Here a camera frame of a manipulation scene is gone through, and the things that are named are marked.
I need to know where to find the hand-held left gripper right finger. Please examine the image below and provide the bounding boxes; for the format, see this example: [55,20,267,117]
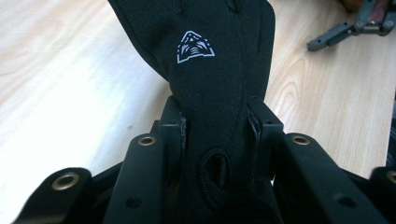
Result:
[247,95,285,183]

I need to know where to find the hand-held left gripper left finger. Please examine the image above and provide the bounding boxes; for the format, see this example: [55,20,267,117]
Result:
[150,94,188,190]

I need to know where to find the black glove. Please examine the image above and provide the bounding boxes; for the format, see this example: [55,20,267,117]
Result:
[106,0,284,224]

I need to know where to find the dark cloth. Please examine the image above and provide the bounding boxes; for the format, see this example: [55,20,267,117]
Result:
[386,99,396,168]

